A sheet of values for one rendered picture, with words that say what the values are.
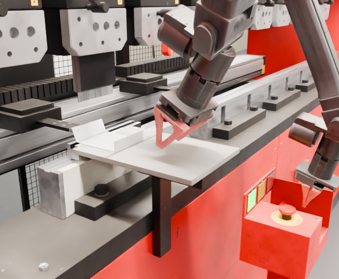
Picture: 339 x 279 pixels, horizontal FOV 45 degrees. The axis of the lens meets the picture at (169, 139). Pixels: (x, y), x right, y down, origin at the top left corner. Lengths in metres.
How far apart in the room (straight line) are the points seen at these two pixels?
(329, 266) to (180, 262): 1.41
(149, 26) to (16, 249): 0.51
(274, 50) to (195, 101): 2.29
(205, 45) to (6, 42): 0.29
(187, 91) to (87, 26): 0.22
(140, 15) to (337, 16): 2.05
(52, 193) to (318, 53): 0.60
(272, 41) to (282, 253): 2.10
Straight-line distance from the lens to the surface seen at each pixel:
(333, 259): 2.37
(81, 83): 0.81
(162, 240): 0.85
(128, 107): 1.31
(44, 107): 1.02
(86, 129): 0.86
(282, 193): 1.17
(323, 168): 1.02
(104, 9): 0.73
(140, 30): 0.88
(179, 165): 0.71
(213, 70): 0.65
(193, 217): 0.99
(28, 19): 0.68
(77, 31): 0.74
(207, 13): 0.58
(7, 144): 1.02
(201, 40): 0.59
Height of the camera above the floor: 1.27
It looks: 19 degrees down
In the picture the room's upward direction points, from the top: straight up
